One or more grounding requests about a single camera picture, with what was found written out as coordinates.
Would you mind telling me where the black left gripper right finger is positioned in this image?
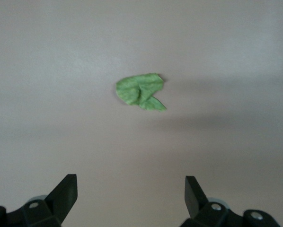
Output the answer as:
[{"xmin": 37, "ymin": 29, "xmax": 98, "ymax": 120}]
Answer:
[{"xmin": 179, "ymin": 175, "xmax": 280, "ymax": 227}]

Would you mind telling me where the green lettuce leaf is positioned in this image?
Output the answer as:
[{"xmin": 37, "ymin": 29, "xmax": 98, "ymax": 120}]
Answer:
[{"xmin": 115, "ymin": 73, "xmax": 168, "ymax": 112}]

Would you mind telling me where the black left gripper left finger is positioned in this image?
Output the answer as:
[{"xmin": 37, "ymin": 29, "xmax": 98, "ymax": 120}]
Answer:
[{"xmin": 0, "ymin": 174, "xmax": 79, "ymax": 227}]

